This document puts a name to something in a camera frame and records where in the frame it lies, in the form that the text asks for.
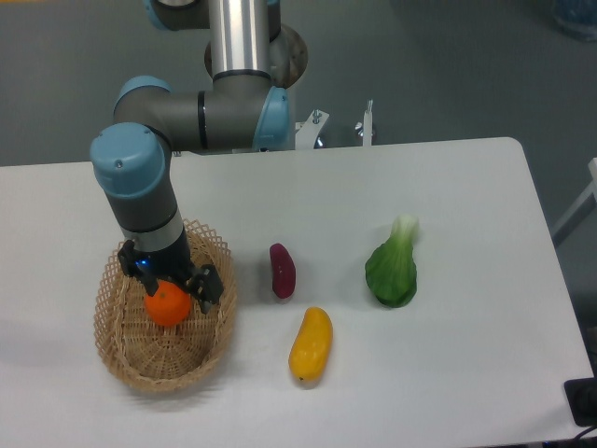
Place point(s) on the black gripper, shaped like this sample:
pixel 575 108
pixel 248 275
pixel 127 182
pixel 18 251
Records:
pixel 173 261

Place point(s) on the orange fruit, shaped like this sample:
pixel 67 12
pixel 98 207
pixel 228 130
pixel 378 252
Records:
pixel 169 306

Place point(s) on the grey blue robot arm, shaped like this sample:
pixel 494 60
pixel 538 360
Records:
pixel 247 109

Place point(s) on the woven wicker basket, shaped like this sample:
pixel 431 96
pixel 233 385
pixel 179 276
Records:
pixel 151 358

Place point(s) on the purple sweet potato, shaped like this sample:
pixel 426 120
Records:
pixel 283 272

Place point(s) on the yellow mango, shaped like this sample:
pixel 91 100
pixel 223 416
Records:
pixel 310 351

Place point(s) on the green bok choy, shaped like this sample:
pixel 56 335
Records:
pixel 391 271

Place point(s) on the black device at edge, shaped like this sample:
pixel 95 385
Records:
pixel 581 397

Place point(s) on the white metal bracket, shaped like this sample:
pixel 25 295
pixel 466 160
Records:
pixel 309 133

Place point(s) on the white clamp post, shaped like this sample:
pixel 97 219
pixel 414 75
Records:
pixel 364 129

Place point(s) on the white frame at right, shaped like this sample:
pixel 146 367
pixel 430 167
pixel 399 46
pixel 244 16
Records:
pixel 577 212

